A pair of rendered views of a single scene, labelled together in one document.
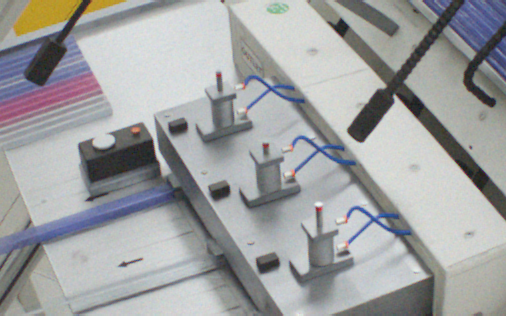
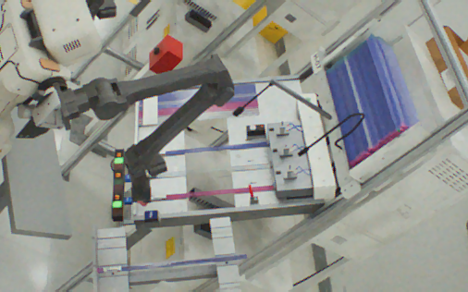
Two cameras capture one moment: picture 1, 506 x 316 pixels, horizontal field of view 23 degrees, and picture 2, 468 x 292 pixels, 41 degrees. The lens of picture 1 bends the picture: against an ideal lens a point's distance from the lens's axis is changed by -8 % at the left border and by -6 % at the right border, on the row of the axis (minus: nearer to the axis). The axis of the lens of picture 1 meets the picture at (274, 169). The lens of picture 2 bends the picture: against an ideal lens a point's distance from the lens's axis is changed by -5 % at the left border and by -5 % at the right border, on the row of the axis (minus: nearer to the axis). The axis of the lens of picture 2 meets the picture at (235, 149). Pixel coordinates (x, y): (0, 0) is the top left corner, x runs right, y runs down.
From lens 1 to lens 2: 143 cm
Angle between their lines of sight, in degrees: 18
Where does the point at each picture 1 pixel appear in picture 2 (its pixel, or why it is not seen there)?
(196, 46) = (288, 99)
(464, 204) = (326, 172)
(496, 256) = (328, 188)
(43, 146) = (238, 120)
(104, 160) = (252, 132)
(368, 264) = (300, 179)
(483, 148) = (337, 159)
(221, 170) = (277, 145)
